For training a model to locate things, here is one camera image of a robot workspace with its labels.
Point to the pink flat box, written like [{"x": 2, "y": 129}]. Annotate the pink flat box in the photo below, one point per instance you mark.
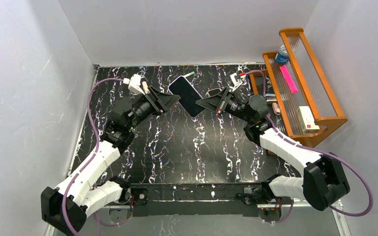
[{"x": 289, "y": 80}]

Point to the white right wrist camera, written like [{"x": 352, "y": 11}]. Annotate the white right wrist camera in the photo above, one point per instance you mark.
[{"x": 237, "y": 80}]

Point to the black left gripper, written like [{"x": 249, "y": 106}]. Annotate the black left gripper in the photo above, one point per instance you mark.
[{"x": 154, "y": 101}]

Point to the orange wooden tiered shelf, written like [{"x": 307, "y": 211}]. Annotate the orange wooden tiered shelf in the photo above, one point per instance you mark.
[{"x": 314, "y": 89}]

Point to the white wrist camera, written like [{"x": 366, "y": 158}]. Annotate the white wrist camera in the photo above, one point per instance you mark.
[
  {"x": 134, "y": 84},
  {"x": 237, "y": 80}
]

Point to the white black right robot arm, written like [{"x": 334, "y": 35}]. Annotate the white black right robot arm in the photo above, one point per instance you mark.
[{"x": 322, "y": 180}]

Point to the small pink eraser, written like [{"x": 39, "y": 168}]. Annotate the small pink eraser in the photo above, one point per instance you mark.
[{"x": 276, "y": 109}]

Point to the blue white bottle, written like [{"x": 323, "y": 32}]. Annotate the blue white bottle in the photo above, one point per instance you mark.
[{"x": 282, "y": 56}]

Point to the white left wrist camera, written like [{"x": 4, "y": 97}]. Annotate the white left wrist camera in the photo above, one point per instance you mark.
[{"x": 134, "y": 84}]

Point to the black smartphone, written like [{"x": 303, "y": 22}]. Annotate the black smartphone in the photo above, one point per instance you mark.
[{"x": 189, "y": 95}]

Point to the beige cased smartphone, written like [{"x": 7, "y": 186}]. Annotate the beige cased smartphone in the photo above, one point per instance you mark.
[{"x": 213, "y": 92}]

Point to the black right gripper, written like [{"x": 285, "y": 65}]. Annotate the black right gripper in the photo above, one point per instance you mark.
[{"x": 223, "y": 102}]

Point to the white red small box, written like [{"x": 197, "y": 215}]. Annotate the white red small box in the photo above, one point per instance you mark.
[{"x": 307, "y": 121}]

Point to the green white marker pen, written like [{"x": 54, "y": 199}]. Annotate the green white marker pen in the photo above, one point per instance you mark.
[{"x": 189, "y": 74}]

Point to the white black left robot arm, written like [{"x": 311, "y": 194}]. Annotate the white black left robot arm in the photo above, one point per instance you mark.
[{"x": 67, "y": 206}]

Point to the black metal base rail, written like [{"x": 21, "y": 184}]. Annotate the black metal base rail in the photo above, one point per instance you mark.
[{"x": 245, "y": 199}]

